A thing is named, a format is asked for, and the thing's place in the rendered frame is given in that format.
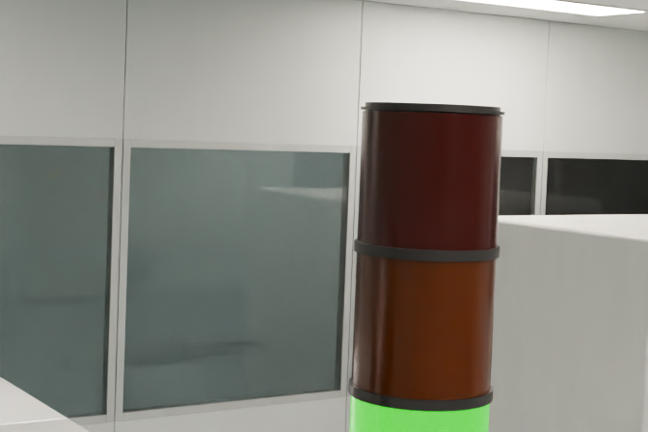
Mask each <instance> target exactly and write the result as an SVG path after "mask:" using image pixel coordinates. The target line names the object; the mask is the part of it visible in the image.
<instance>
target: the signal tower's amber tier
mask: <svg viewBox="0 0 648 432"><path fill-rule="evenodd" d="M496 264H497V260H496V259H493V260H484V261H424V260H409V259H397V258H387V257H379V256H368V255H363V254H360V253H357V261H356V284H355V308H354V333H353V356H352V380H351V381H352V384H353V385H354V386H356V387H357V388H359V389H362V390H364V391H367V392H373V393H377V394H382V395H386V396H393V397H400V398H409V399H422V400H453V399H465V398H472V397H477V396H480V395H483V394H486V393H487V392H489V391H490V388H491V367H492V346H493V326H494V305H495V284H496Z"/></svg>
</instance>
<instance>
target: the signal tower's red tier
mask: <svg viewBox="0 0 648 432"><path fill-rule="evenodd" d="M502 120H503V116H489V115H470V114H448V113H422V112H393V111H363V118H362V142H361V167H360V190H359V214H358V237H357V240H358V241H359V242H362V243H365V244H370V245H376V246H384V247H393V248H403V249H417V250H438V251H476V250H489V249H494V248H496V247H497V244H498V222H499V202H500V161H501V141H502Z"/></svg>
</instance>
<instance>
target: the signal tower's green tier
mask: <svg viewBox="0 0 648 432"><path fill-rule="evenodd" d="M489 409H490V404H488V405H486V406H483V407H480V408H476V409H470V410H463V411H448V412H426V411H411V410H402V409H394V408H388V407H382V406H378V405H373V404H369V403H366V402H363V401H361V400H359V399H356V398H354V397H353V396H352V395H351V403H350V427H349V432H488V429H489Z"/></svg>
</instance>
